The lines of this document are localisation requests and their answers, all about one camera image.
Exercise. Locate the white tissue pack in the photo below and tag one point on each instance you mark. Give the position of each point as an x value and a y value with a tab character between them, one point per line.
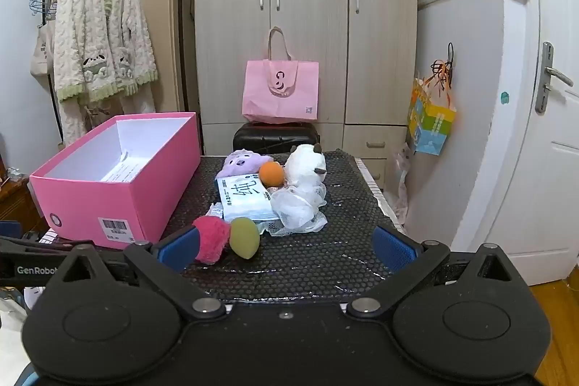
244	198

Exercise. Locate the small white packet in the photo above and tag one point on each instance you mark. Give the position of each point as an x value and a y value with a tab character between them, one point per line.
216	210

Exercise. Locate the dark wooden furniture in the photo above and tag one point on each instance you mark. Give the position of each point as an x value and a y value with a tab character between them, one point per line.
18	205

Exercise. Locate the beige canvas tote bag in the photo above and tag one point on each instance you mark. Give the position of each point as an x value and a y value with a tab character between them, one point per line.
41	56

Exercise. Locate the green round sticker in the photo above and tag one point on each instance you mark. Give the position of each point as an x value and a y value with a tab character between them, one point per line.
505	97

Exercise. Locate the striped tablecloth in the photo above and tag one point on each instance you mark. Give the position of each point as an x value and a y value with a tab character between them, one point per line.
380	196

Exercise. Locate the pink cardboard box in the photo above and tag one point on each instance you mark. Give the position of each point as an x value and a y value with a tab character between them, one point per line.
90	205

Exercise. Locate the colourful paper gift bag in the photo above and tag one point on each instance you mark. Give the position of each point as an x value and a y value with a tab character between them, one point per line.
429	123

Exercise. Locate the white packets inside box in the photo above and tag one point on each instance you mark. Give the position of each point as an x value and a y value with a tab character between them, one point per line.
120	173

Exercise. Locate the orange foam ball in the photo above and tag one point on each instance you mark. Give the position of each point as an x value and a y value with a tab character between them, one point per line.
271	174

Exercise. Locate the clear plastic bag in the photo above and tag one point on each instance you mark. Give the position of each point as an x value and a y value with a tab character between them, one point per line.
402	178

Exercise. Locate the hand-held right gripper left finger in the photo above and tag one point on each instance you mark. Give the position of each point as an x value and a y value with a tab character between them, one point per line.
181	250

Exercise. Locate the pink tote bag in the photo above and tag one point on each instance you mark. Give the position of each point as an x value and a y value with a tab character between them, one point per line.
280	92

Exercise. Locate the purple plush toy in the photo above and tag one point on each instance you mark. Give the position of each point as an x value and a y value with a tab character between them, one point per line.
242	162

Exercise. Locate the white door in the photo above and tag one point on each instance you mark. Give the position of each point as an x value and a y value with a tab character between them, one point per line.
556	187

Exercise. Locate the black suitcase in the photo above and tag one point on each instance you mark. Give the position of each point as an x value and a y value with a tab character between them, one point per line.
271	139

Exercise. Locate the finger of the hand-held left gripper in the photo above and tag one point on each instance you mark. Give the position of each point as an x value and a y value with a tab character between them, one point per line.
36	244

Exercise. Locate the green yellow makeup sponge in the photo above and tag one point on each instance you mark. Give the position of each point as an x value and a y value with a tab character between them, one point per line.
244	239

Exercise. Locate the white plush toy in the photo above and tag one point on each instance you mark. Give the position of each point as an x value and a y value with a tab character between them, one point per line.
303	164

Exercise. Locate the black mesh table mat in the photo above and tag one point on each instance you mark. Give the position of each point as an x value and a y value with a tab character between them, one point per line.
316	250

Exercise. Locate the black metal clothes rack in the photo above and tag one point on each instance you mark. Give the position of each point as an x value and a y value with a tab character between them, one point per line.
182	6

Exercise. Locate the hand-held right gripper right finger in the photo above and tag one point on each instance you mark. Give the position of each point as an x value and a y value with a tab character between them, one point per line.
393	248

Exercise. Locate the cream green fleece robe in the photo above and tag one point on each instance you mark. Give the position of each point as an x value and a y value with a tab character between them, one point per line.
95	33

